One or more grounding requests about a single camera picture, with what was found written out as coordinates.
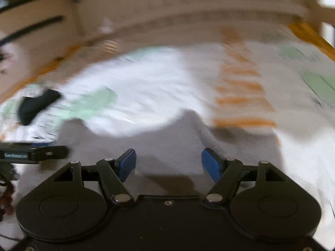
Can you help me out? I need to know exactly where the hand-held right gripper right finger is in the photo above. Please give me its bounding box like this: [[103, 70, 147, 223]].
[[201, 148, 286, 205]]

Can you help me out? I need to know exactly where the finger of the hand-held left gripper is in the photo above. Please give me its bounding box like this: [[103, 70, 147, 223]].
[[29, 142, 70, 162]]

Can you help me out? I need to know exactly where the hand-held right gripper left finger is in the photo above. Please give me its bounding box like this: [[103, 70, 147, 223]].
[[53, 149, 137, 205]]

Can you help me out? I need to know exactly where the grey sweater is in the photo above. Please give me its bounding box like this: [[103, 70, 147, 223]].
[[13, 109, 284, 196]]

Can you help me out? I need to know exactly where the black folded garment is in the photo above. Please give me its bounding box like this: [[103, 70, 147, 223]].
[[17, 88, 62, 126]]

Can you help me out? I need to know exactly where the leaf printed white duvet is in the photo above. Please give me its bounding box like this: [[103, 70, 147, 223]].
[[0, 22, 335, 251]]

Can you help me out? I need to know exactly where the orange bed sheet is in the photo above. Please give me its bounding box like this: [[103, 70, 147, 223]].
[[287, 22, 335, 62]]

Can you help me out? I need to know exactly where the black strap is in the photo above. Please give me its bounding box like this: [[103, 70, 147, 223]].
[[0, 15, 65, 46]]

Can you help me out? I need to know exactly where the pale wooden bed frame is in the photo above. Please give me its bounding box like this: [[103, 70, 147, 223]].
[[0, 0, 335, 102]]

